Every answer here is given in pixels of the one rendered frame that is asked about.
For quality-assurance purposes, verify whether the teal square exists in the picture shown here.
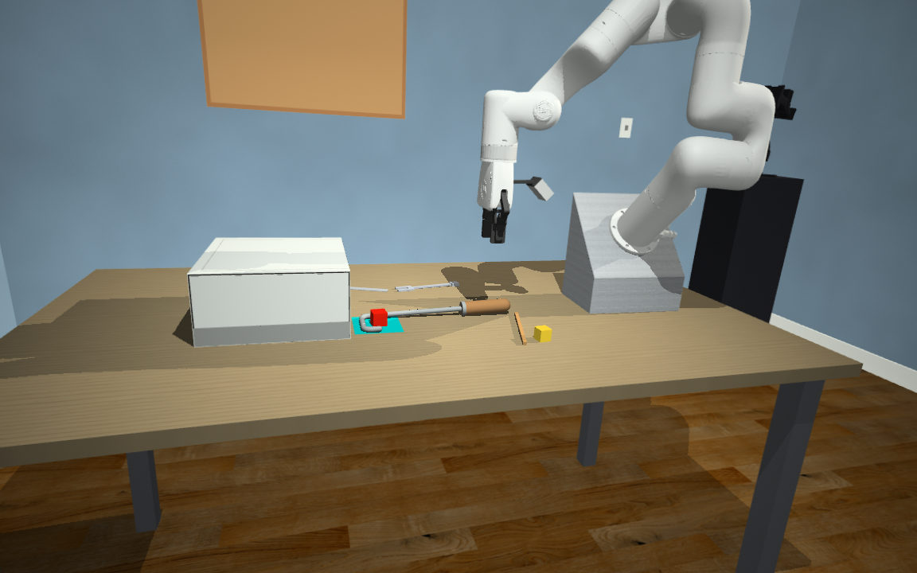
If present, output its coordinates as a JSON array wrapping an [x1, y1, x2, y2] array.
[[352, 316, 404, 334]]

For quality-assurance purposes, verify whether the yellow cube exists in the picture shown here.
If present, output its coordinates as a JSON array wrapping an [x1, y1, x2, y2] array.
[[533, 325, 552, 342]]

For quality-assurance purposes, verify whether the red block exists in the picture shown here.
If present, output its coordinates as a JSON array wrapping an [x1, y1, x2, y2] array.
[[370, 309, 388, 326]]

